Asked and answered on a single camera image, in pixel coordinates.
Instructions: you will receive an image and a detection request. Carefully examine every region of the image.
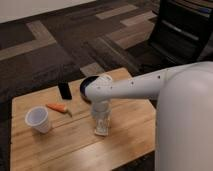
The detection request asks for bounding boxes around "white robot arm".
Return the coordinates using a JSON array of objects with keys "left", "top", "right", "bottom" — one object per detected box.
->
[{"left": 85, "top": 61, "right": 213, "bottom": 171}]

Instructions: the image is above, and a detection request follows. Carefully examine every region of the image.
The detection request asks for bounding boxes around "black phone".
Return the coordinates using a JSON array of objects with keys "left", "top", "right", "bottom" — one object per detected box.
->
[{"left": 58, "top": 83, "right": 72, "bottom": 100}]

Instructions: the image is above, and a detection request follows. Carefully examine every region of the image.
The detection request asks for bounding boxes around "dark blue bowl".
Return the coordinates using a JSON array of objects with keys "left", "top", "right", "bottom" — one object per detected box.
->
[{"left": 79, "top": 75, "right": 99, "bottom": 104}]

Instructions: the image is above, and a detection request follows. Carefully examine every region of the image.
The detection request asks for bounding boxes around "orange carrot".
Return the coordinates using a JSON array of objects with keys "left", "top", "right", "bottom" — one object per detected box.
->
[{"left": 47, "top": 103, "right": 72, "bottom": 116}]

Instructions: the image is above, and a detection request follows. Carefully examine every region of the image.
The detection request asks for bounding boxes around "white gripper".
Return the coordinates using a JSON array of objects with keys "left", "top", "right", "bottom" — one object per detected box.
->
[{"left": 91, "top": 101, "right": 110, "bottom": 132}]

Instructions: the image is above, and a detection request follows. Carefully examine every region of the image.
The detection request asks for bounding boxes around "white plastic cup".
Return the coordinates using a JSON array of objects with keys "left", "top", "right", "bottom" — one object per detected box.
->
[{"left": 25, "top": 106, "right": 51, "bottom": 134}]

